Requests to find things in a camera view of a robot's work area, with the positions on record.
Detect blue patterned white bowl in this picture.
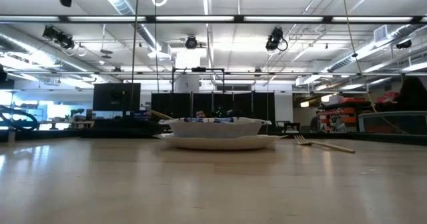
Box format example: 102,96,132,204
158,117,273,139

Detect blue patterned white plate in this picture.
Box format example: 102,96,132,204
153,133,288,151

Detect wooden spoon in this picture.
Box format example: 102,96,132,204
149,109,174,121

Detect black cloth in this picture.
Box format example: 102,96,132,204
79,117,165,139

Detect gold fork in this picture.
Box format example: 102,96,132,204
294,134,356,154

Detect black partition panels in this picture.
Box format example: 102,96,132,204
151,91,276,120

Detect white cylinder tank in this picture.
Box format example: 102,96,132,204
174,73,200,94

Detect round black ceiling fixture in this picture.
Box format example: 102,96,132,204
185,35,198,50

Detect black computer monitor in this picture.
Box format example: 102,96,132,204
92,83,141,111

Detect shelf with orange bins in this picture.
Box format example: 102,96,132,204
328,91,401,133

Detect grey mesh office chair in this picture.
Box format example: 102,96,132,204
357,110,427,135

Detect white air vent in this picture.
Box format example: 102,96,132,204
373,24,398,43

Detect black stand frame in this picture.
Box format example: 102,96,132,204
171,67,226,94

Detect black ceiling camera with cable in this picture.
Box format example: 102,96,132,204
265,26,289,52

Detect black aluminium frame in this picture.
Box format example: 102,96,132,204
0,14,427,147

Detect grey hanging cable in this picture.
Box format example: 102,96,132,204
129,0,140,111

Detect tan hanging cable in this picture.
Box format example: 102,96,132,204
340,0,406,133

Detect thick black cable loop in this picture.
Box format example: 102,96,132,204
0,103,39,131

